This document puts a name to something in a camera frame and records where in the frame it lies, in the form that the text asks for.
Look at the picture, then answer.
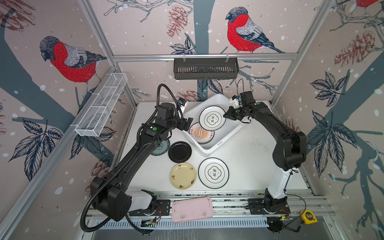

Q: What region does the orange sunburst plate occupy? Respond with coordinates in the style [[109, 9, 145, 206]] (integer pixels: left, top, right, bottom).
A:
[[189, 123, 215, 145]]

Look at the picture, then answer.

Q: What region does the white plate black rim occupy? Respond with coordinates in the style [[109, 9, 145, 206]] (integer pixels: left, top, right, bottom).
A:
[[198, 158, 230, 190], [199, 106, 226, 131]]

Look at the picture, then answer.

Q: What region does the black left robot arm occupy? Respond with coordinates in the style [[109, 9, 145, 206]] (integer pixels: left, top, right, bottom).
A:
[[83, 103, 193, 222]]

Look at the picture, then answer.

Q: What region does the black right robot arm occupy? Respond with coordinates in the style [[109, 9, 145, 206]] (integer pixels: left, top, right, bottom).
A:
[[224, 91, 307, 214]]

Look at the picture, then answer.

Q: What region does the blue floral green plate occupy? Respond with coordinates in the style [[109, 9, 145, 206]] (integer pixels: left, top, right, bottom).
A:
[[151, 139, 170, 156]]

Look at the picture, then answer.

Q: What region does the yellow plate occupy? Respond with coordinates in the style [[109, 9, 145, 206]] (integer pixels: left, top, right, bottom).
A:
[[170, 163, 197, 190]]

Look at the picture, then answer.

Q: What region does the pink pad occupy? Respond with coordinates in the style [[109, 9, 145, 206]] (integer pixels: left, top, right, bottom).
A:
[[172, 197, 214, 223]]

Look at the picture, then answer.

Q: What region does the yellow tape measure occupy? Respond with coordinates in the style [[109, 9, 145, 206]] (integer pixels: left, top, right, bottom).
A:
[[301, 210, 318, 225]]

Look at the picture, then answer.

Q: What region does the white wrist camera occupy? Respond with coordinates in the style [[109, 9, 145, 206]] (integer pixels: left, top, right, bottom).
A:
[[178, 97, 188, 112]]

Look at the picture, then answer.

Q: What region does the black hanging wire basket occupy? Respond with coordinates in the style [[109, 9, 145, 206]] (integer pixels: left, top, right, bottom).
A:
[[174, 58, 239, 80]]

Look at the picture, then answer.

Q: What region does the black corrugated cable hose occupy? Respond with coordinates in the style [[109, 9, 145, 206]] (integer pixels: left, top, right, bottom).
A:
[[79, 83, 184, 233]]

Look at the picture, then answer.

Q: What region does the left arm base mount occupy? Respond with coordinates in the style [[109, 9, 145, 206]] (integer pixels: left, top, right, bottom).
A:
[[128, 190, 171, 217]]

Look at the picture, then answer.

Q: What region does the white mesh wire shelf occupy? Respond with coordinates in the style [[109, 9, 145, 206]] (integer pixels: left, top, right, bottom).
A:
[[75, 73, 125, 137]]

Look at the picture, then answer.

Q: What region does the horizontal aluminium rail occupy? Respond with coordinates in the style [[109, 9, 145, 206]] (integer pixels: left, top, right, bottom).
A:
[[113, 52, 299, 63]]

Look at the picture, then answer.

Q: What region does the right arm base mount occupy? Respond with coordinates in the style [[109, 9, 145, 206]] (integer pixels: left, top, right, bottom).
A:
[[245, 189, 291, 215]]

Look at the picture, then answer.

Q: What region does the aluminium frame post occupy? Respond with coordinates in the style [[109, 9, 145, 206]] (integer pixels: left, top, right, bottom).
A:
[[79, 0, 138, 109]]

